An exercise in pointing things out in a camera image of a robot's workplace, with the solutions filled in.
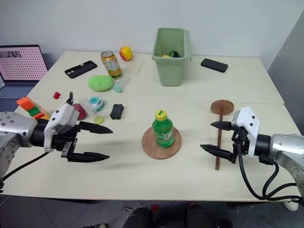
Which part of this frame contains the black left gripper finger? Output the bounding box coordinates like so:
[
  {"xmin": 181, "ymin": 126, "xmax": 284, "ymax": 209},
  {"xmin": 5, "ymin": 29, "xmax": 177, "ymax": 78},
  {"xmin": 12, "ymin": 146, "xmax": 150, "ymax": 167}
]
[
  {"xmin": 67, "ymin": 152, "xmax": 111, "ymax": 163},
  {"xmin": 78, "ymin": 121, "xmax": 114, "ymax": 135}
]

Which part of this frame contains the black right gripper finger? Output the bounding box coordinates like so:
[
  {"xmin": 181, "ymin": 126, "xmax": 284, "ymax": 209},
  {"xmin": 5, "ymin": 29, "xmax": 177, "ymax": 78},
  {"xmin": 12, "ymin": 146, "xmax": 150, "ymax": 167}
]
[
  {"xmin": 210, "ymin": 121, "xmax": 235, "ymax": 132},
  {"xmin": 199, "ymin": 143, "xmax": 236, "ymax": 164}
]

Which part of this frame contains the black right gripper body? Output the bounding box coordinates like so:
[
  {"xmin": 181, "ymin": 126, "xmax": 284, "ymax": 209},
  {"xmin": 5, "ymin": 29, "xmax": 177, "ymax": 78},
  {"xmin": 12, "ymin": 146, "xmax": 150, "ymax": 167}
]
[{"xmin": 230, "ymin": 125, "xmax": 250, "ymax": 165}]

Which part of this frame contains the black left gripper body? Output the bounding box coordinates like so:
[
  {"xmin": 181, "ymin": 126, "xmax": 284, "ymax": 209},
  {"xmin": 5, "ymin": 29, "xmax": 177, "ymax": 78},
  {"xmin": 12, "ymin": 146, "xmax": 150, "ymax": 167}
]
[{"xmin": 50, "ymin": 120, "xmax": 81, "ymax": 162}]

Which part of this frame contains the round wooden coaster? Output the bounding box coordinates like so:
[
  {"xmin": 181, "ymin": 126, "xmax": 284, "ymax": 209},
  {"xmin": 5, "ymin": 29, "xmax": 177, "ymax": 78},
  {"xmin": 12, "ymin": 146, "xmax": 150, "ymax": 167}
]
[{"xmin": 142, "ymin": 125, "xmax": 182, "ymax": 160}]

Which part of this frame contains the dark red toy vegetable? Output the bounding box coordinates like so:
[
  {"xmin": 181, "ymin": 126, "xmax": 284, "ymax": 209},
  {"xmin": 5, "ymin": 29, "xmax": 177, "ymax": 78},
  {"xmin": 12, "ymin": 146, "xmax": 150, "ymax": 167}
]
[{"xmin": 72, "ymin": 103, "xmax": 87, "ymax": 120}]

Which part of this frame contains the clear tube yellow-green cap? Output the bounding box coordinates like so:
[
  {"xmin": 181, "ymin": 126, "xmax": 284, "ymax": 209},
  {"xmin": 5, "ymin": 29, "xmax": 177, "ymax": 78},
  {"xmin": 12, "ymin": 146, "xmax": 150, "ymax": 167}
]
[{"xmin": 79, "ymin": 95, "xmax": 105, "ymax": 124}]

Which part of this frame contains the teal white socket cube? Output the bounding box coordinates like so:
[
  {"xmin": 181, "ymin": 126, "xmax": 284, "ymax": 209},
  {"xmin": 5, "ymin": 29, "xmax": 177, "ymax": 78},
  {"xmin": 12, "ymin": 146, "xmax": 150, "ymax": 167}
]
[{"xmin": 88, "ymin": 95, "xmax": 106, "ymax": 113}]

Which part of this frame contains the black rubber block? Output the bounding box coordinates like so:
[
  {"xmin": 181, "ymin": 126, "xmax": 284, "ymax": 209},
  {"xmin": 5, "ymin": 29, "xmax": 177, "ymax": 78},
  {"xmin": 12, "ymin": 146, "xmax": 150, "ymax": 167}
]
[{"xmin": 109, "ymin": 103, "xmax": 125, "ymax": 120}]

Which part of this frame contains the green plush cushion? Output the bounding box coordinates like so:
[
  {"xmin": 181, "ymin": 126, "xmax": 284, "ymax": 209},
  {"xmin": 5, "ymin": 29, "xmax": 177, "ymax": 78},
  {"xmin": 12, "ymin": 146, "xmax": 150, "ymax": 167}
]
[{"xmin": 88, "ymin": 75, "xmax": 114, "ymax": 93}]

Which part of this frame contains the orange green box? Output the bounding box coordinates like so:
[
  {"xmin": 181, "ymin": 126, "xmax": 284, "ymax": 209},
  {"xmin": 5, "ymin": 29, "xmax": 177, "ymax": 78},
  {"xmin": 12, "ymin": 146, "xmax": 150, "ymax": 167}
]
[{"xmin": 16, "ymin": 96, "xmax": 51, "ymax": 120}]

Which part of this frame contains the clear tube teal cap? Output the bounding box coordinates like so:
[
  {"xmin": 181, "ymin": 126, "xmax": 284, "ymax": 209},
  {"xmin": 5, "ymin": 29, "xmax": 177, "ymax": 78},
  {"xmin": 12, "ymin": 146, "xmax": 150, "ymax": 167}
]
[{"xmin": 113, "ymin": 75, "xmax": 132, "ymax": 94}]

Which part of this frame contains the green soda bottle yellow cap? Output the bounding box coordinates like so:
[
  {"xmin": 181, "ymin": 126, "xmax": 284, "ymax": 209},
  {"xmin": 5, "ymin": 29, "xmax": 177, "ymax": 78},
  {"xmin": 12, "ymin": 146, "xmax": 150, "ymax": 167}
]
[{"xmin": 152, "ymin": 109, "xmax": 174, "ymax": 149}]

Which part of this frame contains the black smartphone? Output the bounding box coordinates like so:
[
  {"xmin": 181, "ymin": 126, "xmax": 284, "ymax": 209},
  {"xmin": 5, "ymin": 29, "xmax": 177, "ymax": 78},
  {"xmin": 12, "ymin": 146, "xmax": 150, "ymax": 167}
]
[{"xmin": 200, "ymin": 58, "xmax": 229, "ymax": 73}]

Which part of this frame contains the gold green drink can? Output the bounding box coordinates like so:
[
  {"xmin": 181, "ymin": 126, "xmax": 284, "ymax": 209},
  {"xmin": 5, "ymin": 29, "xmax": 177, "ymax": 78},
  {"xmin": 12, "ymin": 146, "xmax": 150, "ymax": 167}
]
[{"xmin": 100, "ymin": 50, "xmax": 124, "ymax": 80}]

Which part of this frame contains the light green plastic bin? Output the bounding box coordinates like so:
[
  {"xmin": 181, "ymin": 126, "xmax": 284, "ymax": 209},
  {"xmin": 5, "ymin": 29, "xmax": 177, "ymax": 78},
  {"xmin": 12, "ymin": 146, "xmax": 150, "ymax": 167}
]
[{"xmin": 152, "ymin": 27, "xmax": 192, "ymax": 87}]

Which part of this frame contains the red yellow toy apple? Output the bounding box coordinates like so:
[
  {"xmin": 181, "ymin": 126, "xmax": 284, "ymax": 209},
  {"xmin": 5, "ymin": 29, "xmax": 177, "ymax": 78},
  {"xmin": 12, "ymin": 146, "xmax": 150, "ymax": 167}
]
[{"xmin": 119, "ymin": 46, "xmax": 134, "ymax": 62}]

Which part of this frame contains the white shoe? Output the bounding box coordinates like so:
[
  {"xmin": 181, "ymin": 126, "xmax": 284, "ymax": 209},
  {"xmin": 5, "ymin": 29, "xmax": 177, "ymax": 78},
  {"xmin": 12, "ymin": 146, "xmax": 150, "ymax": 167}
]
[{"xmin": 282, "ymin": 199, "xmax": 299, "ymax": 211}]

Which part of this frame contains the laptop with pink screen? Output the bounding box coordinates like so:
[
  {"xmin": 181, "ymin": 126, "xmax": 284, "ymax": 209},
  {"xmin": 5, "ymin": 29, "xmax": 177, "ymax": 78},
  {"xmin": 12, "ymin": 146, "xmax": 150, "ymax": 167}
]
[{"xmin": 0, "ymin": 44, "xmax": 49, "ymax": 98}]

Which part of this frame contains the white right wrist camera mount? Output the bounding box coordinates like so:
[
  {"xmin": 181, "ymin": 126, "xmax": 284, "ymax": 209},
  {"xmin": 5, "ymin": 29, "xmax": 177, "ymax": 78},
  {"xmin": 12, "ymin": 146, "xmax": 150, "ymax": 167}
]
[{"xmin": 231, "ymin": 106, "xmax": 262, "ymax": 159}]

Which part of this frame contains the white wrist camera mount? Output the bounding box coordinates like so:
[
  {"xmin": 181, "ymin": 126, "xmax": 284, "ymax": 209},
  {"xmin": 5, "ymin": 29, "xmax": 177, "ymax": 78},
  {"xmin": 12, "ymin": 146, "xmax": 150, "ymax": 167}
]
[
  {"xmin": 231, "ymin": 106, "xmax": 262, "ymax": 159},
  {"xmin": 43, "ymin": 104, "xmax": 80, "ymax": 152}
]

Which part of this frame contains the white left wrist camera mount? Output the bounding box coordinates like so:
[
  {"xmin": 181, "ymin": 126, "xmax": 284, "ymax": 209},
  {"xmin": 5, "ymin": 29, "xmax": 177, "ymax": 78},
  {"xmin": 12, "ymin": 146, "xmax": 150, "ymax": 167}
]
[{"xmin": 43, "ymin": 104, "xmax": 80, "ymax": 152}]

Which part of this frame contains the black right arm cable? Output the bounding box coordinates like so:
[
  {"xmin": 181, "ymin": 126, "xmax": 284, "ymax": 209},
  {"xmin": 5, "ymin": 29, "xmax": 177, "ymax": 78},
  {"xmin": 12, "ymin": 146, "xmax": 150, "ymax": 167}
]
[{"xmin": 238, "ymin": 153, "xmax": 303, "ymax": 203}]

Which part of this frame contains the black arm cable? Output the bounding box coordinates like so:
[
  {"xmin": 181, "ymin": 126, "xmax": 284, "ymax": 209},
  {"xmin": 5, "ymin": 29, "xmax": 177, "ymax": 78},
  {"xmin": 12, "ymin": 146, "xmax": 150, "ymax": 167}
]
[
  {"xmin": 0, "ymin": 152, "xmax": 49, "ymax": 193},
  {"xmin": 238, "ymin": 153, "xmax": 303, "ymax": 203}
]

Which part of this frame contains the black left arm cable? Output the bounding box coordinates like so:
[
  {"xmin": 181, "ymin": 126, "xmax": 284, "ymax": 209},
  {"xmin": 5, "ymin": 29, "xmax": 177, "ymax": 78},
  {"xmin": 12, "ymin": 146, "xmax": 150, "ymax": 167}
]
[{"xmin": 0, "ymin": 152, "xmax": 49, "ymax": 193}]

